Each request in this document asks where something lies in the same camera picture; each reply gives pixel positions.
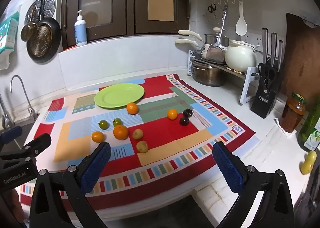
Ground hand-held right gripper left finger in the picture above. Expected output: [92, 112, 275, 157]
[29, 141, 112, 228]

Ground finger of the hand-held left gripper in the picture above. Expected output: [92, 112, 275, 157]
[22, 133, 52, 162]
[0, 126, 23, 155]

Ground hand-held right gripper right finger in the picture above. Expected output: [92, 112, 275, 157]
[212, 141, 295, 228]

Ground large orange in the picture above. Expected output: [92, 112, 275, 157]
[113, 125, 129, 141]

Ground green plate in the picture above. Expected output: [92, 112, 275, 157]
[94, 83, 146, 109]

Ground curved steel faucet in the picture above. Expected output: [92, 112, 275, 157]
[10, 75, 38, 121]

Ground colourful patchwork tablecloth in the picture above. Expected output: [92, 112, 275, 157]
[19, 73, 257, 212]

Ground black knife block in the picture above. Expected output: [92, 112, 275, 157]
[251, 63, 282, 119]

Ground white metal dish rack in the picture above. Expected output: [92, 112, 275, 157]
[187, 50, 260, 104]

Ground glass jar green lid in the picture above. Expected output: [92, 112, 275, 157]
[279, 92, 308, 133]

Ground green glass bottle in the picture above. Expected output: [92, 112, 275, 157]
[297, 103, 320, 153]

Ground large steel stockpot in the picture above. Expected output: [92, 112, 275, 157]
[192, 61, 227, 87]

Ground brass colander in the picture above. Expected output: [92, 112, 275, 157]
[30, 24, 54, 58]

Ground teal printed box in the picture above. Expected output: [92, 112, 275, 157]
[0, 11, 20, 54]

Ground black kitchen scissors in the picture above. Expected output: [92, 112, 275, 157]
[257, 63, 275, 88]

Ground small brass strainer ladle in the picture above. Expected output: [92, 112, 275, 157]
[20, 5, 38, 42]

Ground black frying pan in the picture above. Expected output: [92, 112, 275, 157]
[26, 0, 62, 64]

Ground white ceramic pot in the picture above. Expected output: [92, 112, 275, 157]
[224, 40, 260, 73]

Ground steel ladle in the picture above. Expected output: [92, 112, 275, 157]
[206, 6, 228, 63]

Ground white blue pump bottle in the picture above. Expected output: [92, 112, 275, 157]
[74, 10, 88, 47]

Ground brown cutting board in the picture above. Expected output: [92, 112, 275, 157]
[285, 13, 320, 98]

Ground round metal steamer rack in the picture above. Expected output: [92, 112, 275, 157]
[24, 0, 55, 24]

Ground white rice paddle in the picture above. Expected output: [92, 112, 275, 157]
[236, 1, 248, 36]

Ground steel handled knife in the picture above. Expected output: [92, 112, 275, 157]
[261, 28, 269, 64]
[271, 33, 278, 68]
[277, 40, 284, 72]

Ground steel saucepan cream handle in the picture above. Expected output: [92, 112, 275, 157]
[178, 27, 230, 48]

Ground white wall power outlet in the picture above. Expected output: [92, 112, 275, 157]
[241, 33, 263, 51]

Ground dark brown window frame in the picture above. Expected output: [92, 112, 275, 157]
[60, 0, 190, 51]

